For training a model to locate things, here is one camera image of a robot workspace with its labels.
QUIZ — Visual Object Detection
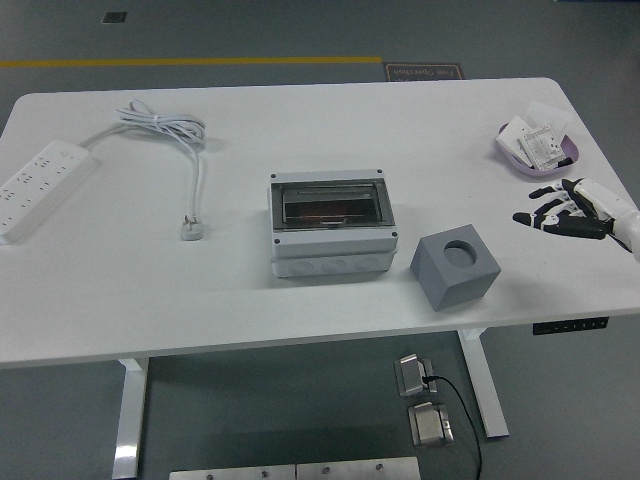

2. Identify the black table control panel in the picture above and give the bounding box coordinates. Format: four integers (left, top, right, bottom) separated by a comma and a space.
532, 316, 610, 335

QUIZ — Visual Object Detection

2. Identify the white cardboard packet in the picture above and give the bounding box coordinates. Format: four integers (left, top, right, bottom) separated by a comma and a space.
498, 116, 531, 164

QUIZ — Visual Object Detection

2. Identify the white power cord with plug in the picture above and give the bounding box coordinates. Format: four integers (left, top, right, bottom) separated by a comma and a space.
79, 99, 207, 243

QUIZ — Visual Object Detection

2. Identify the black floor cable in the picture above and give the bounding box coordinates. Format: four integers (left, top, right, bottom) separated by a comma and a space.
422, 374, 484, 480

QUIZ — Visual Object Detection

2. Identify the clear plastic bag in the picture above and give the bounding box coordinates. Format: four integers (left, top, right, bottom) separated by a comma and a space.
524, 101, 572, 136

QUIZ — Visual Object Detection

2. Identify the white power strip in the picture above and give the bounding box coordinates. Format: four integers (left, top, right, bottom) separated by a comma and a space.
0, 139, 96, 245

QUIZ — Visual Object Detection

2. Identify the metal floor socket box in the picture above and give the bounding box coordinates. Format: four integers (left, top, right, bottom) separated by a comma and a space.
393, 353, 439, 398
407, 401, 455, 448

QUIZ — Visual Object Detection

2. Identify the orange cylindrical battery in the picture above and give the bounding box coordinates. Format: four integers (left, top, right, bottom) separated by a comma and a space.
287, 202, 351, 221

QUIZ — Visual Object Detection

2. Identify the purple plastic tray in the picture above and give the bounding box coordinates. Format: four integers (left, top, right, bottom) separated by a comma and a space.
495, 122, 582, 177

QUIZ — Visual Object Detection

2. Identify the yellow floor tape line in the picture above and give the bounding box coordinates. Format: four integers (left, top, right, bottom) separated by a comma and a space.
0, 55, 384, 69

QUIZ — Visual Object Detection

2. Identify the grey block battery holder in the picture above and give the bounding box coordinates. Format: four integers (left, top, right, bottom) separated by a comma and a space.
410, 223, 503, 312

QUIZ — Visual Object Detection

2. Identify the white table leg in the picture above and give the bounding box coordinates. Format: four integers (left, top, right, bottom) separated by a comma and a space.
111, 357, 150, 480
458, 329, 510, 440

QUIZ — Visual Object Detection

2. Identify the grey plastic junction box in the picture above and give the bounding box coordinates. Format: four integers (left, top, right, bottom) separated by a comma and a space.
269, 168, 399, 280

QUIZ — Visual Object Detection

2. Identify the brown floor sign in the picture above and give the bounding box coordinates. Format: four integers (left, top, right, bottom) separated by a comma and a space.
383, 62, 465, 81

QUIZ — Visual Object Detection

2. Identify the white printed switch panel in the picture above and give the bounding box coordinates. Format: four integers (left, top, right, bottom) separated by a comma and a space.
517, 124, 567, 174

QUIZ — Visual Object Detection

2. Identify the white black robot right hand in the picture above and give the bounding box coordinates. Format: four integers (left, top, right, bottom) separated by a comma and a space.
512, 177, 640, 261

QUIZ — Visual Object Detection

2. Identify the metal floor plate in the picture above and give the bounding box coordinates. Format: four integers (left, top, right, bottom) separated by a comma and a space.
295, 456, 421, 480
168, 463, 297, 480

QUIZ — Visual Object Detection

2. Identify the transparent hinged box lid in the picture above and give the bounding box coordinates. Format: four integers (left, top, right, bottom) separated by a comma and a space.
272, 178, 393, 231

